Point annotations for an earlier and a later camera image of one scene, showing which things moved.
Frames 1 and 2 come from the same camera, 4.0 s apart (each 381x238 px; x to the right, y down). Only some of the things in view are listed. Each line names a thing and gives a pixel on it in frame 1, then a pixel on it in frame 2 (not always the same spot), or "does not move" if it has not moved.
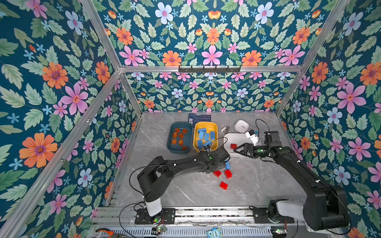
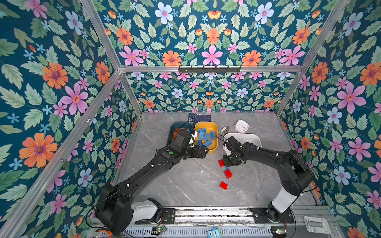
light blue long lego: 202,131 does not move
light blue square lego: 201,133 does not move
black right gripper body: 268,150 → 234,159
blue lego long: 208,143 does not move
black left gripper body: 218,166 → 194,153
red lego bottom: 223,185 does not move
